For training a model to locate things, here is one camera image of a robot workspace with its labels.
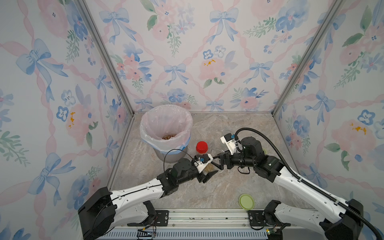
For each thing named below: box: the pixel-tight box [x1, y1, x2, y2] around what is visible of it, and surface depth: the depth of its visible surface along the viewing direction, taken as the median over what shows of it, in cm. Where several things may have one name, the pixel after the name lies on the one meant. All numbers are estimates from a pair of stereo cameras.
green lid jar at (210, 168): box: [203, 163, 219, 176], surface depth 67 cm
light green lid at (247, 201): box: [239, 193, 256, 211], surface depth 80 cm
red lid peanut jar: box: [196, 141, 209, 154], surface depth 89 cm
